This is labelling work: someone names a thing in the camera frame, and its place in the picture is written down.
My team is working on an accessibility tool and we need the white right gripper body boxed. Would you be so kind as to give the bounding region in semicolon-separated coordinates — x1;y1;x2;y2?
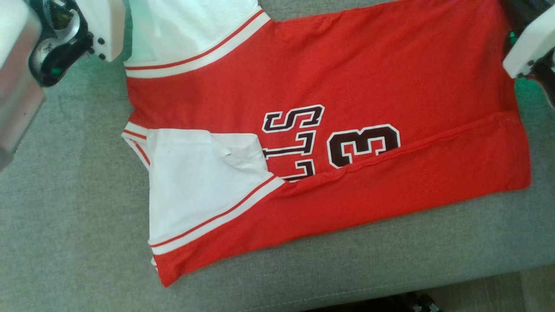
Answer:
499;0;555;109

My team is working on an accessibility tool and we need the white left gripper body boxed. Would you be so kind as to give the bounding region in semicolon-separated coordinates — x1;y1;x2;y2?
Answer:
28;0;127;88

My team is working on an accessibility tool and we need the red white basketball jersey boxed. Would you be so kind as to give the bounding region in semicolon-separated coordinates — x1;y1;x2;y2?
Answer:
121;0;532;288

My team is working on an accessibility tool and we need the grey fabric sofa seat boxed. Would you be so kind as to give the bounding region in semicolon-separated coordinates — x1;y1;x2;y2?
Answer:
0;0;555;312

